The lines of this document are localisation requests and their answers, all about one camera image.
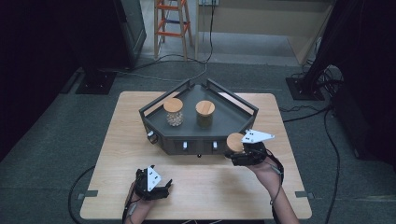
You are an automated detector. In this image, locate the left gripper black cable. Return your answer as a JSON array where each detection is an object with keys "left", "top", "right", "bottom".
[{"left": 121, "top": 176, "right": 140, "bottom": 224}]

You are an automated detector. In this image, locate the black floor cable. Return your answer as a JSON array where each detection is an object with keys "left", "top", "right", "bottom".
[
  {"left": 322, "top": 107, "right": 342, "bottom": 224},
  {"left": 67, "top": 165, "right": 96, "bottom": 224}
]

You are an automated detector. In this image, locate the black equipment case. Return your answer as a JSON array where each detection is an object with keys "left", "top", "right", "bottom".
[{"left": 330, "top": 77, "right": 396, "bottom": 171}]

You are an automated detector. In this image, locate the person's right hand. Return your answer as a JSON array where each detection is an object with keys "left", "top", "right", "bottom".
[{"left": 247, "top": 154, "right": 284, "bottom": 189}]

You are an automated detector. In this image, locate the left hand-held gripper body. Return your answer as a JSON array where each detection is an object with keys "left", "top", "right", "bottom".
[{"left": 134, "top": 165, "right": 171, "bottom": 202}]

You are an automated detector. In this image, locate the glass jar with white beans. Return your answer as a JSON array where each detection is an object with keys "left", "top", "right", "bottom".
[{"left": 163, "top": 97, "right": 185, "bottom": 128}]

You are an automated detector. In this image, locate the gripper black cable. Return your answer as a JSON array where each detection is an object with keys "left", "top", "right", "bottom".
[
  {"left": 263, "top": 148, "right": 286, "bottom": 224},
  {"left": 121, "top": 176, "right": 140, "bottom": 224}
]

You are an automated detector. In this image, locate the black hanging cable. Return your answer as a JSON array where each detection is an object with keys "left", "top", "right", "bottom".
[{"left": 130, "top": 0, "right": 217, "bottom": 71}]

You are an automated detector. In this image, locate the wooden step ladder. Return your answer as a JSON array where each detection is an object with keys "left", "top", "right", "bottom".
[{"left": 153, "top": 0, "right": 194, "bottom": 61}]

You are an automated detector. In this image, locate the black stand base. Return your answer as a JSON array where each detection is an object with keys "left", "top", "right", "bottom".
[
  {"left": 285, "top": 76, "right": 325, "bottom": 102},
  {"left": 75, "top": 69, "right": 118, "bottom": 95}
]

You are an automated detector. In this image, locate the light wooden cabinet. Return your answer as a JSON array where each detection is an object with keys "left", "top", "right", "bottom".
[{"left": 194, "top": 0, "right": 336, "bottom": 66}]

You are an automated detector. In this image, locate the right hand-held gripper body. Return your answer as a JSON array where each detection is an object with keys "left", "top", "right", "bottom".
[{"left": 225, "top": 129, "right": 276, "bottom": 167}]

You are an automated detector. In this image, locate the glass jar with green contents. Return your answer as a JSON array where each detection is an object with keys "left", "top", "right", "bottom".
[{"left": 194, "top": 100, "right": 217, "bottom": 129}]

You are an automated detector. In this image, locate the dark grey corner rack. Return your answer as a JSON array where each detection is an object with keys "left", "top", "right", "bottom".
[{"left": 138, "top": 77, "right": 260, "bottom": 156}]

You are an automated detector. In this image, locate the grey floor cable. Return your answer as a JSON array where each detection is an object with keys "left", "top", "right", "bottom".
[{"left": 114, "top": 62, "right": 209, "bottom": 84}]

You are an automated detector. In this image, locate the person's left hand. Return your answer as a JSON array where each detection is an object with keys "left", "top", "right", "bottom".
[{"left": 123, "top": 182, "right": 154, "bottom": 217}]

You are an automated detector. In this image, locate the glass jar with brown contents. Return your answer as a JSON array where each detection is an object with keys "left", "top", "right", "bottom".
[{"left": 225, "top": 133, "right": 246, "bottom": 154}]

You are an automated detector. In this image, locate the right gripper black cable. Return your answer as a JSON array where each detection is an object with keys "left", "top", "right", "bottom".
[{"left": 263, "top": 148, "right": 286, "bottom": 224}]

